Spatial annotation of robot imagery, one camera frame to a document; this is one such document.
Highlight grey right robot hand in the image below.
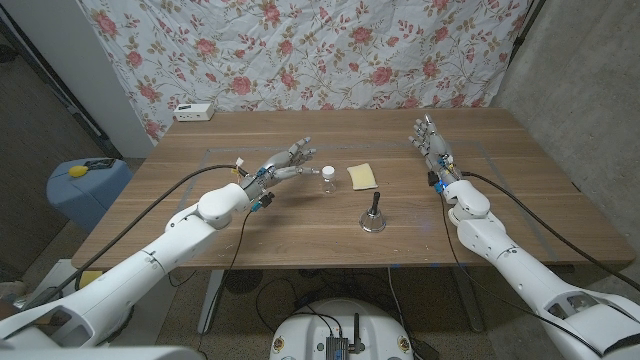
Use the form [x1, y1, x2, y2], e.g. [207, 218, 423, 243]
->
[408, 113, 464, 189]

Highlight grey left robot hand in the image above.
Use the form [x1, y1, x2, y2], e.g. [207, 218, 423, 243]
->
[239, 137, 321, 201]

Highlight clear white-capped medicine bottle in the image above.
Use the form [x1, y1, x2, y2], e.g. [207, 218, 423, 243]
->
[320, 165, 337, 195]

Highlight yellow sponge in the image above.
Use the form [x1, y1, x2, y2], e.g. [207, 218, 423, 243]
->
[346, 162, 379, 191]

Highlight white power strip box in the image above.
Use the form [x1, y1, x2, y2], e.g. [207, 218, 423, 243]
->
[172, 102, 216, 123]

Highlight floral backdrop cloth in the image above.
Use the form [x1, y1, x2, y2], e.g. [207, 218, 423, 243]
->
[79, 0, 534, 144]

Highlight round black floor object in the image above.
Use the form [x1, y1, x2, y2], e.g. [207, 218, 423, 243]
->
[223, 269, 264, 295]

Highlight black stand pole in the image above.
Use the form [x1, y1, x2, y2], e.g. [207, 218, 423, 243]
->
[508, 0, 547, 64]

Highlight white table leg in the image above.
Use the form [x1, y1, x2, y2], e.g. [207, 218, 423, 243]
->
[197, 269, 225, 335]

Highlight grey table leg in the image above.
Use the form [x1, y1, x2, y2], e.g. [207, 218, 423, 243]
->
[452, 267, 485, 334]

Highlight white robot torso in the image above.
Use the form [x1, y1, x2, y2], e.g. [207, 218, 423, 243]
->
[268, 298, 415, 360]

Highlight blue round stool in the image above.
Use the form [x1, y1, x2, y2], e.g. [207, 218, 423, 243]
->
[46, 157, 134, 234]

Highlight yellow black floor mat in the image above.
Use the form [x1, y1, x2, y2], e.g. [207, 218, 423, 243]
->
[74, 269, 104, 291]

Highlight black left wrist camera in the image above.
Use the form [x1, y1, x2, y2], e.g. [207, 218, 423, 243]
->
[249, 192, 275, 214]

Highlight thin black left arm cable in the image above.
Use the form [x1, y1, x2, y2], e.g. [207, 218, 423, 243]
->
[197, 207, 256, 360]

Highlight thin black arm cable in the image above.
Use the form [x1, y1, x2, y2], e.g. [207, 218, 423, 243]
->
[197, 207, 256, 360]
[438, 192, 604, 359]

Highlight silver bell black handle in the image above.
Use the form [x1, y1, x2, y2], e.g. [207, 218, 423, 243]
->
[358, 191, 387, 234]

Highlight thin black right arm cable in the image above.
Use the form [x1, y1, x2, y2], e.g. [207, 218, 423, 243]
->
[438, 192, 604, 359]

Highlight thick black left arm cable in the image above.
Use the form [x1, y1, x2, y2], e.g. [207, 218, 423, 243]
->
[22, 163, 249, 310]

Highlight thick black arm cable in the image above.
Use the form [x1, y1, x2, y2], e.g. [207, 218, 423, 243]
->
[22, 163, 249, 310]
[462, 171, 640, 292]

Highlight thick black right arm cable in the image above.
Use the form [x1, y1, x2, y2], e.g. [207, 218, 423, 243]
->
[462, 171, 640, 292]

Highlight looped black floor cable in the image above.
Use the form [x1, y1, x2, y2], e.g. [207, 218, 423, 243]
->
[254, 277, 331, 326]

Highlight black slanted frame bar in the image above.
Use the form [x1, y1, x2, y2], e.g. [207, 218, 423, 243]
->
[0, 17, 124, 159]

